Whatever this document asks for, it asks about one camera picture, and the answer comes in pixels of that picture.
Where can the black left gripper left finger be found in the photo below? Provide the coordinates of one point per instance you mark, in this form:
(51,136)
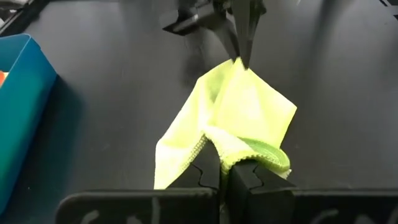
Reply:
(186,205)

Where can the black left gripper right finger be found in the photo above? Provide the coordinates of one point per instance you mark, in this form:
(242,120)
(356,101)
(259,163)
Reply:
(280,207)

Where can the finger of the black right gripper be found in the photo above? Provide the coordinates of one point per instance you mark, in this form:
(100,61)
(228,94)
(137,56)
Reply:
(242,25)
(255,15)

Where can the green microfiber towel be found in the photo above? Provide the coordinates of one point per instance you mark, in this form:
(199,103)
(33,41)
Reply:
(245,118)

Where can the orange microfiber towel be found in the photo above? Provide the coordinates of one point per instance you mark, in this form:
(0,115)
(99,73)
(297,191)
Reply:
(2,77)

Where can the blue plastic bin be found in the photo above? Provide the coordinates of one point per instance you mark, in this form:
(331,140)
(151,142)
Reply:
(21,118)

